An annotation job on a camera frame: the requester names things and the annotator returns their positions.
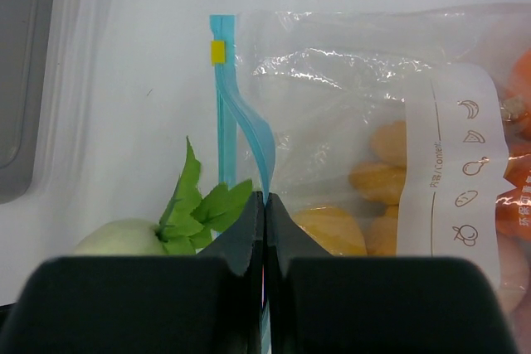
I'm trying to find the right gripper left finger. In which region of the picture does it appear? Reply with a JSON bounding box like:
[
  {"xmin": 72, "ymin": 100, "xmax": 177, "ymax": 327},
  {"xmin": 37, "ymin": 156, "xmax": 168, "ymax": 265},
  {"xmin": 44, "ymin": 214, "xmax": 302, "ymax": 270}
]
[{"xmin": 14, "ymin": 192, "xmax": 264, "ymax": 353}]

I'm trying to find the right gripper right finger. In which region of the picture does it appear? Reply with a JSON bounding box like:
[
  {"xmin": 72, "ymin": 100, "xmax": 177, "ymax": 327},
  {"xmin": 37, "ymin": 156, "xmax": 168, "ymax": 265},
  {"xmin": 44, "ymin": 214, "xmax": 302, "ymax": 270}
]
[{"xmin": 265, "ymin": 195, "xmax": 517, "ymax": 353}]

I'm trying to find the white fake radish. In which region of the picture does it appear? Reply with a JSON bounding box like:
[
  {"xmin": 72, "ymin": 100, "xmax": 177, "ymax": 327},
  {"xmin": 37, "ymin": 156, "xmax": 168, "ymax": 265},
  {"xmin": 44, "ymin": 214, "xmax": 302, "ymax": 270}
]
[{"xmin": 72, "ymin": 139, "xmax": 253, "ymax": 256}]

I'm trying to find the zip top bag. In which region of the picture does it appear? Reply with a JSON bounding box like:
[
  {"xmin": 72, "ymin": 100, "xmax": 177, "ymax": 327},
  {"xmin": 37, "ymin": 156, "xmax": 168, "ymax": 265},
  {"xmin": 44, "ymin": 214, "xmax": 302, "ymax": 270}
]
[{"xmin": 210, "ymin": 4, "xmax": 530, "ymax": 353}]

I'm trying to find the clear plastic container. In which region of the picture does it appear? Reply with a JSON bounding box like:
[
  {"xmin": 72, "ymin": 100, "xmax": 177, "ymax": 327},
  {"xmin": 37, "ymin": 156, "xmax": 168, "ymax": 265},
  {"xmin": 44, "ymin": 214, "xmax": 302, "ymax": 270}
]
[{"xmin": 1, "ymin": 0, "xmax": 53, "ymax": 204}]

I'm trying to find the yellow fake fruit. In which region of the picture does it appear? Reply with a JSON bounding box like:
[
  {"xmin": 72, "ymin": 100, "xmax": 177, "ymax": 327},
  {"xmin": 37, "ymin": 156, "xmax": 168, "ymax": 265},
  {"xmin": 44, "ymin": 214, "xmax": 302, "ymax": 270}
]
[{"xmin": 292, "ymin": 206, "xmax": 368, "ymax": 256}]

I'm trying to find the orange fake fruit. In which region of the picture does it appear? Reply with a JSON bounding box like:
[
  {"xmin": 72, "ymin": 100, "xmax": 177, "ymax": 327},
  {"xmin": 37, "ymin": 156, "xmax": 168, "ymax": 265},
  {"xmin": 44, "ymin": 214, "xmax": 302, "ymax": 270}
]
[{"xmin": 509, "ymin": 49, "xmax": 530, "ymax": 140}]

